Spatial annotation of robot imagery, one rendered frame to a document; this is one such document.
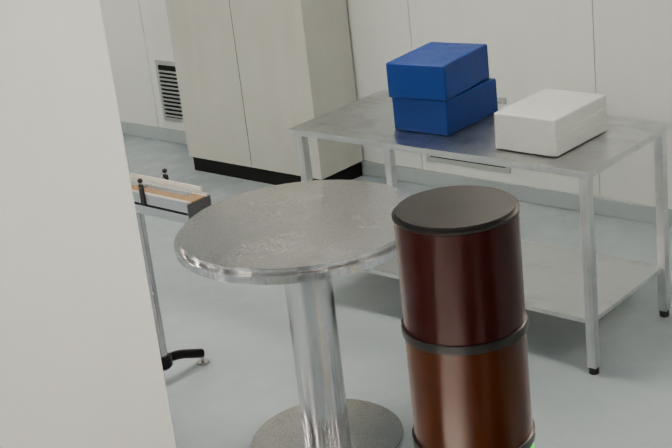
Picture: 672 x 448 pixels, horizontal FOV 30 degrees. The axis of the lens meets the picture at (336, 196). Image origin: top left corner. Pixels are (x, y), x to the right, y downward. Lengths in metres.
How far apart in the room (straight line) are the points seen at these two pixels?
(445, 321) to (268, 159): 7.44
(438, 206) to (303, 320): 4.19
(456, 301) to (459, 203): 0.04
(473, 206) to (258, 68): 7.27
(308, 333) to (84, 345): 2.54
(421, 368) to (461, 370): 0.02
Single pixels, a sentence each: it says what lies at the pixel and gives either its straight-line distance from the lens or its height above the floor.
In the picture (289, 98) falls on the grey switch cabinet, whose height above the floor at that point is 0.60.
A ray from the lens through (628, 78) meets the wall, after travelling 6.70.
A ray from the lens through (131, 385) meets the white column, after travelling 2.31.
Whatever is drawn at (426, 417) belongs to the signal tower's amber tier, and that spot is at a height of 2.27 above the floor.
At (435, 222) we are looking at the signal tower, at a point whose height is 2.35.
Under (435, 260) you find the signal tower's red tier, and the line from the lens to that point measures 0.47.
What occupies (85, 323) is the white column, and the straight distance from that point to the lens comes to 2.21.
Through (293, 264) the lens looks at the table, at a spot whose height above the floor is 0.93.
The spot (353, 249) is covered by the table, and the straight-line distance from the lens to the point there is 4.29.
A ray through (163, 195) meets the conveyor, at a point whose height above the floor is 0.93.
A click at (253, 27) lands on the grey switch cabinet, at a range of 7.69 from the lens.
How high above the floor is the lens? 2.52
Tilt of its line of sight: 19 degrees down
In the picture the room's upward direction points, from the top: 7 degrees counter-clockwise
